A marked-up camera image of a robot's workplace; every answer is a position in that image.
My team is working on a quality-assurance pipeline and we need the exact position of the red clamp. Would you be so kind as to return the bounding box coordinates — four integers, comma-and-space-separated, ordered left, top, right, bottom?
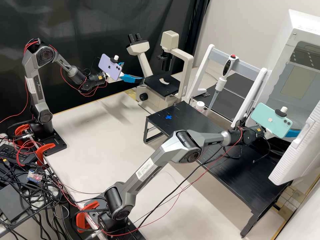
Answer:
36, 143, 56, 166
14, 124, 33, 140
76, 200, 100, 233

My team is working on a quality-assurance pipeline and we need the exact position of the cream microscope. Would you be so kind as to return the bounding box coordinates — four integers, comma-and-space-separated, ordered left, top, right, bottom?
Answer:
126, 30, 194, 108

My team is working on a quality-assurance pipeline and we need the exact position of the black platform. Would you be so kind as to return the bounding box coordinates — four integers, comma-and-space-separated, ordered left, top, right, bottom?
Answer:
143, 101, 234, 143
220, 72, 256, 90
207, 87, 250, 122
195, 139, 293, 238

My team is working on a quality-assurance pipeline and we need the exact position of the wrist camera phone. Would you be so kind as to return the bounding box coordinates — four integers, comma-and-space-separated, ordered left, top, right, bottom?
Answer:
98, 53, 125, 81
250, 102, 293, 139

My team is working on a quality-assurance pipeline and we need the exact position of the small circuit board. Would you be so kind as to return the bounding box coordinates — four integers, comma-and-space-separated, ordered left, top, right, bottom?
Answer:
27, 169, 42, 182

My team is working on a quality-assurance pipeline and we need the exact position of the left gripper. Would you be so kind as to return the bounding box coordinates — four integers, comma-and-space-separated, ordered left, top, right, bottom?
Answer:
117, 62, 143, 83

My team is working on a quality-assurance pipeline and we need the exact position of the incubator door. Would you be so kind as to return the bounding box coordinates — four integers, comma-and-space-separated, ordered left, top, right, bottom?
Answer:
268, 100, 320, 186

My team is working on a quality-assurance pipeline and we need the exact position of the black box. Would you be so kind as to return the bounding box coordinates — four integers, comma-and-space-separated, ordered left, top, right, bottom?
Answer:
0, 184, 31, 223

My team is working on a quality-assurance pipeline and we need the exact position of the left wrist camera phone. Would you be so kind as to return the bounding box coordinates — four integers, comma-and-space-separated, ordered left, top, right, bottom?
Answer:
98, 53, 125, 81

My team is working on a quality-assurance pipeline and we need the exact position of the white incubator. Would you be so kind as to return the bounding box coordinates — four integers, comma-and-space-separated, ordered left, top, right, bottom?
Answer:
262, 9, 320, 140

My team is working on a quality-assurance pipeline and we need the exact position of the black power adapter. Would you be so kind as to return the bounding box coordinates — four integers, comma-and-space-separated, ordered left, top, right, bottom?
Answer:
0, 144, 37, 165

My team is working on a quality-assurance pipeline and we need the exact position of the pipette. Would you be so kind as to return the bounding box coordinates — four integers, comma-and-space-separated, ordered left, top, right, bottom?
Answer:
205, 54, 239, 116

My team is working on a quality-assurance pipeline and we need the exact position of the right wrist camera phone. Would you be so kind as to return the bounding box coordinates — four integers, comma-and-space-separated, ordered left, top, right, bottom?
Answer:
250, 102, 293, 139

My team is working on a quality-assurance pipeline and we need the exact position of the white pipette stand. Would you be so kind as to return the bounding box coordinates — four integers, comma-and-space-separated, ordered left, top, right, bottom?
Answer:
186, 44, 268, 128

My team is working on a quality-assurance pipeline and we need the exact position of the red wire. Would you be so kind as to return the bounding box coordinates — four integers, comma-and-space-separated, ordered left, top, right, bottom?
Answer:
102, 130, 244, 237

